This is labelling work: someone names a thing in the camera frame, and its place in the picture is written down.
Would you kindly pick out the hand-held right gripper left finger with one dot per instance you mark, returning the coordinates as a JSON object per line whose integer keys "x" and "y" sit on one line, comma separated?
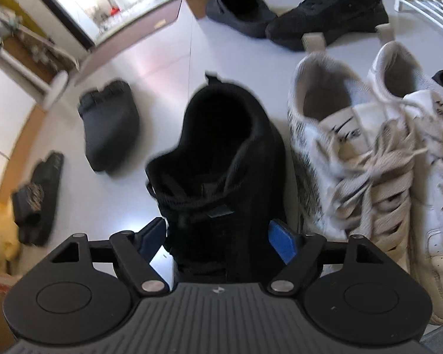
{"x": 153, "y": 239}

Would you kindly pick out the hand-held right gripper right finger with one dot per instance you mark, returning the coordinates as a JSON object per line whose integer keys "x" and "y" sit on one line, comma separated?
{"x": 282, "y": 243}

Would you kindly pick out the black lace-up sneaker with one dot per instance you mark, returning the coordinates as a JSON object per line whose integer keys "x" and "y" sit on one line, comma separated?
{"x": 221, "y": 162}
{"x": 328, "y": 11}

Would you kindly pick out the white lace-up sneaker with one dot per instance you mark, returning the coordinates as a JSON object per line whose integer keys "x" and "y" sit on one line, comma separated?
{"x": 317, "y": 147}
{"x": 428, "y": 191}

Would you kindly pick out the black slide sandal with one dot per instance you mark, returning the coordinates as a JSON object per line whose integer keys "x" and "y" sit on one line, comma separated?
{"x": 37, "y": 199}

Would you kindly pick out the white standing fan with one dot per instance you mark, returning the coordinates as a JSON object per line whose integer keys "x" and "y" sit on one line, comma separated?
{"x": 55, "y": 88}

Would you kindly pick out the brown door mat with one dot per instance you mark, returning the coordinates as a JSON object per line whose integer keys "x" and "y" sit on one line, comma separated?
{"x": 133, "y": 44}

